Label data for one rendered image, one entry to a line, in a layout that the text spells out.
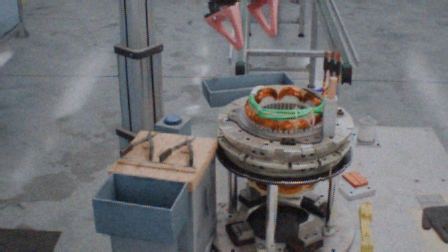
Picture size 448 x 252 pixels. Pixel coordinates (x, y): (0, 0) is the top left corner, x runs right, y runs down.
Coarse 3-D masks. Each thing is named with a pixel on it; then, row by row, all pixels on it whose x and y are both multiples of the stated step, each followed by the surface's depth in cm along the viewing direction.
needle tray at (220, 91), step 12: (276, 72) 181; (204, 84) 174; (216, 84) 178; (228, 84) 179; (240, 84) 180; (252, 84) 181; (264, 84) 182; (276, 84) 183; (288, 84) 178; (204, 96) 176; (216, 96) 168; (228, 96) 169; (240, 96) 170
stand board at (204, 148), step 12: (144, 132) 146; (156, 132) 146; (156, 144) 141; (168, 144) 141; (192, 144) 141; (204, 144) 141; (216, 144) 143; (132, 156) 136; (144, 156) 136; (156, 156) 136; (180, 156) 136; (204, 156) 136; (120, 168) 131; (132, 168) 131; (144, 168) 131; (156, 168) 131; (204, 168) 134; (180, 180) 126; (192, 180) 126
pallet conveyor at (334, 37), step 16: (304, 0) 538; (320, 0) 375; (240, 16) 344; (304, 16) 544; (320, 16) 368; (336, 16) 340; (336, 32) 316; (336, 48) 295; (352, 48) 284; (240, 64) 275; (352, 64) 286
